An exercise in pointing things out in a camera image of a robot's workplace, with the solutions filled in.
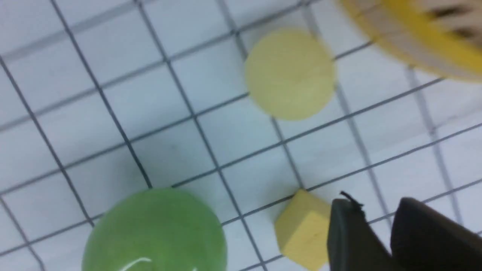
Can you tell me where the yellow bun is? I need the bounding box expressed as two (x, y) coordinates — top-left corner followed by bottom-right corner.
(244, 27), (337, 121)

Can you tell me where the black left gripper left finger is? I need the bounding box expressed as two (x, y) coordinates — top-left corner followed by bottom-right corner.
(327, 192), (394, 271)

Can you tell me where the bamboo steamer tray yellow rim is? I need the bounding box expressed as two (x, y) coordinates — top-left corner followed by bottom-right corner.
(340, 0), (482, 82)

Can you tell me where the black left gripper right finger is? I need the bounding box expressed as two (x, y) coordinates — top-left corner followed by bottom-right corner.
(390, 197), (482, 271)

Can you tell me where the yellow cube block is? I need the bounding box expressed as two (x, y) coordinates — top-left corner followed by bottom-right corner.
(275, 189), (331, 271)

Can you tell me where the green apple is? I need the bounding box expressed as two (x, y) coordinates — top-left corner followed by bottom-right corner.
(81, 189), (228, 271)

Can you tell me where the white grid tablecloth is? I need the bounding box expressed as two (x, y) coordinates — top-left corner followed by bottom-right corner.
(0, 0), (482, 271)

